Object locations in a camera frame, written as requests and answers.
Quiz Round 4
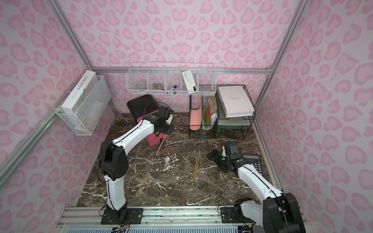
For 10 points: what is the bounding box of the pink bottom drawer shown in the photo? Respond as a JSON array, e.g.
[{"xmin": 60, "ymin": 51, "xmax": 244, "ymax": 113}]
[{"xmin": 146, "ymin": 133, "xmax": 170, "ymax": 146}]

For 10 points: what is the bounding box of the white box in basket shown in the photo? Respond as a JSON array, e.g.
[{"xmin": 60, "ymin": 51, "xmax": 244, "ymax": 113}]
[{"xmin": 181, "ymin": 70, "xmax": 197, "ymax": 92}]

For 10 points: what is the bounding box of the pink folder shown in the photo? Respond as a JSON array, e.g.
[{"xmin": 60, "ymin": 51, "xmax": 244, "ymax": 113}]
[{"xmin": 189, "ymin": 107, "xmax": 202, "ymax": 131}]

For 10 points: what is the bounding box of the black pink drawer cabinet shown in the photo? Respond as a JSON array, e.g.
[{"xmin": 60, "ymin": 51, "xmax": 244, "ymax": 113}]
[{"xmin": 127, "ymin": 95, "xmax": 160, "ymax": 123}]

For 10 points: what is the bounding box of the black calculator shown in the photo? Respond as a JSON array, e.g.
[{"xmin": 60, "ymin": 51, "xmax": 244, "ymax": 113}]
[{"xmin": 243, "ymin": 153, "xmax": 263, "ymax": 175}]

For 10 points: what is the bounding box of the black wire file rack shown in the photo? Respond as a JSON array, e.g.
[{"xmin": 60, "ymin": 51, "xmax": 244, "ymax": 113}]
[{"xmin": 188, "ymin": 91, "xmax": 219, "ymax": 139}]

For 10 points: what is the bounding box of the white wire wall basket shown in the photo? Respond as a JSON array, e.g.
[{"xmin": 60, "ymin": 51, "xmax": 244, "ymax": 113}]
[{"xmin": 126, "ymin": 62, "xmax": 217, "ymax": 95}]

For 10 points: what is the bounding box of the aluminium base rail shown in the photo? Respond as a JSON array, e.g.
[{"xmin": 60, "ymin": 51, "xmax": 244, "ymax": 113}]
[{"xmin": 54, "ymin": 205, "xmax": 252, "ymax": 233}]

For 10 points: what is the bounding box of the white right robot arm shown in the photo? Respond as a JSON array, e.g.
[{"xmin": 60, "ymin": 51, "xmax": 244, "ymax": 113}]
[{"xmin": 207, "ymin": 143, "xmax": 306, "ymax": 233}]

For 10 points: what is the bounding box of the white side wire basket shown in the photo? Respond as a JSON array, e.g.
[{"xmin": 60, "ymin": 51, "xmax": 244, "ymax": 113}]
[{"xmin": 56, "ymin": 75, "xmax": 111, "ymax": 136}]

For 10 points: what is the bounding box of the black wire paper tray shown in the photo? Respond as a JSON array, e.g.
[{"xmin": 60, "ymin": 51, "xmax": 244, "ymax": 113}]
[{"xmin": 216, "ymin": 84, "xmax": 256, "ymax": 139}]

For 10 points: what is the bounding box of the white book in side basket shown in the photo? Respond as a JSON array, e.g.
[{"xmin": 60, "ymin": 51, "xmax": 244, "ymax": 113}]
[{"xmin": 61, "ymin": 70, "xmax": 99, "ymax": 114}]

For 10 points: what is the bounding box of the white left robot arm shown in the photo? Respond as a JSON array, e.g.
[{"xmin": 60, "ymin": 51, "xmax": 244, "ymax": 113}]
[{"xmin": 98, "ymin": 105, "xmax": 174, "ymax": 225}]

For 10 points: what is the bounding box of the green red booklet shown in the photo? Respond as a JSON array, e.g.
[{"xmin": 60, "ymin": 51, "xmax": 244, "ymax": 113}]
[{"xmin": 202, "ymin": 96, "xmax": 218, "ymax": 130}]

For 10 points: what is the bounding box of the white paper stack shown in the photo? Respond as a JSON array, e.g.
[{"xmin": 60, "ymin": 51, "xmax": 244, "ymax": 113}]
[{"xmin": 218, "ymin": 85, "xmax": 255, "ymax": 118}]

